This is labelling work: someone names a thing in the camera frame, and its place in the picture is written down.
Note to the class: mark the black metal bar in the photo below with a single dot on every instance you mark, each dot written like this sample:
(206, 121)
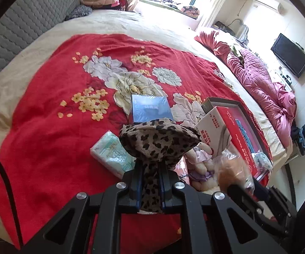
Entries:
(290, 185)

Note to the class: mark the dark blue clothes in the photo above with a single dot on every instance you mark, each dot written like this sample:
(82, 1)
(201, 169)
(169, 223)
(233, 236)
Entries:
(303, 137)

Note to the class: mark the grey quilted headboard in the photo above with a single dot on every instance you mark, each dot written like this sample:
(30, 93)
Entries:
(22, 13)

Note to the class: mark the grey rimmed box tray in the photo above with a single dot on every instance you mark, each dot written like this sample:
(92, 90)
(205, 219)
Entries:
(216, 102)

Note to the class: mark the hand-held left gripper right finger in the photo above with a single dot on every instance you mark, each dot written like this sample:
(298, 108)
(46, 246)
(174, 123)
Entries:
(164, 190)

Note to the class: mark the dark blue box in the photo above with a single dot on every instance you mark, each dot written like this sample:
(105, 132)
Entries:
(151, 108)

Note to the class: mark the white air conditioner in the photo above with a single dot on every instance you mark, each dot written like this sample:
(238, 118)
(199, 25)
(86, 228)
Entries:
(266, 1)

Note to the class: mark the leopard print cloth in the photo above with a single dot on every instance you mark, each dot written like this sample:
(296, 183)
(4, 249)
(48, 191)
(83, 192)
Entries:
(155, 140)

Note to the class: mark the red floral blanket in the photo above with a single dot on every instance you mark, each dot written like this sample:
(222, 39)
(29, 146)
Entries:
(49, 137)

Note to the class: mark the pink quilt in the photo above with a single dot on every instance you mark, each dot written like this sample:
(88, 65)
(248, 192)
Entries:
(260, 76)

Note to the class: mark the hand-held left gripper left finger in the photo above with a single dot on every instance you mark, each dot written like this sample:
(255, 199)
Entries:
(138, 190)

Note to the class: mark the light curtain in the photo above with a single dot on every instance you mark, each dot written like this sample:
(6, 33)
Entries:
(216, 2)

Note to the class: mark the cream bed sheet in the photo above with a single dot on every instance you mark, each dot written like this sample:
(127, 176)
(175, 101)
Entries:
(22, 66)

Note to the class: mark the dark speckled cloth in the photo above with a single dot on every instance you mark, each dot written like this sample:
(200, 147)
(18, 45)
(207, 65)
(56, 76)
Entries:
(79, 12)

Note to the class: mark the black device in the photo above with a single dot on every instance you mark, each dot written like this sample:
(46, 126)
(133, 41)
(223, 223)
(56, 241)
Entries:
(224, 27)

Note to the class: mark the clear plastic bag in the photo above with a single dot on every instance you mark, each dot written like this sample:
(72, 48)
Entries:
(231, 164)

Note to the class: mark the green white tissue pack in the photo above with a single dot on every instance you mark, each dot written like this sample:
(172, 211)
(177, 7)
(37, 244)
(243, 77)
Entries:
(112, 153)

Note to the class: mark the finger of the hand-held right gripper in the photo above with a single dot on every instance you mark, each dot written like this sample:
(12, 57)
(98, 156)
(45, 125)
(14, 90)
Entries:
(242, 197)
(263, 190)

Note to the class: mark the red and white box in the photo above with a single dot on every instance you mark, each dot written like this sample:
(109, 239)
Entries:
(237, 132)

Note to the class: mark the black flat screen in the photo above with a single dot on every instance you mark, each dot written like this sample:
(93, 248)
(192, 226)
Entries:
(290, 55)

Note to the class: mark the plush bear in pink dress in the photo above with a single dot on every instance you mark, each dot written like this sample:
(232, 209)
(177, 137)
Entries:
(200, 154)

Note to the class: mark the clear plastic package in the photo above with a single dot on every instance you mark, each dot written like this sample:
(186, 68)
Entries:
(262, 161)

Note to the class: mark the patterned cushion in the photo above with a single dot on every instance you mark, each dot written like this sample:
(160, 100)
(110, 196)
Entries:
(190, 11)

